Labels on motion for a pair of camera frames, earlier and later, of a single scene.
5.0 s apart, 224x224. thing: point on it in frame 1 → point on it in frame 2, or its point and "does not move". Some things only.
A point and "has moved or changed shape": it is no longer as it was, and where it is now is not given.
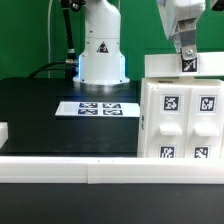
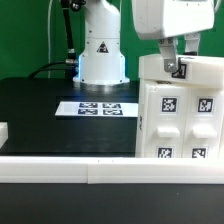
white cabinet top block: [172, 65] has moved or changed shape
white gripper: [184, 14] → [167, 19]
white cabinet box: [181, 118] does not move
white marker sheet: [99, 109] does not move
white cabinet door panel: [205, 123] does not move
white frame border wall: [111, 170] does not move
